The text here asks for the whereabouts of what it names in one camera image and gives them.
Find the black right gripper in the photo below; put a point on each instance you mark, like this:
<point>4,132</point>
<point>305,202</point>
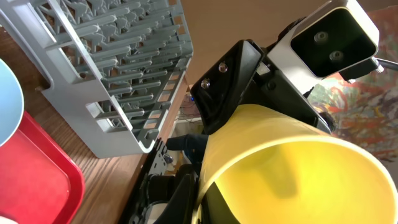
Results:
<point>244,75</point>

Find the yellow plastic cup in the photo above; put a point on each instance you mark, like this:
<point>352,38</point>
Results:
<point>265,167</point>

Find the light blue bowl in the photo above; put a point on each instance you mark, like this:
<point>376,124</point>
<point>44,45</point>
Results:
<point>12,103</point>

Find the white tissue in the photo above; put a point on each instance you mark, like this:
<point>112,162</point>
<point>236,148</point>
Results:
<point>4,220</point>

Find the grey dishwasher rack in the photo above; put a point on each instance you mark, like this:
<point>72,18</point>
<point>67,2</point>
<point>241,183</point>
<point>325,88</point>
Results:
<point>113,66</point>

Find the red serving tray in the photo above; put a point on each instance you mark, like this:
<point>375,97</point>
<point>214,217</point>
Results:
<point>39,182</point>

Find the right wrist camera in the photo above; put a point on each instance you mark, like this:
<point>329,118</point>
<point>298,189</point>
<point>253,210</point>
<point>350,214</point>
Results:
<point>337,36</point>

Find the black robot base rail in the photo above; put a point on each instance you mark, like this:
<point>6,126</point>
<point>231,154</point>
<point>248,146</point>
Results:
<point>160,198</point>

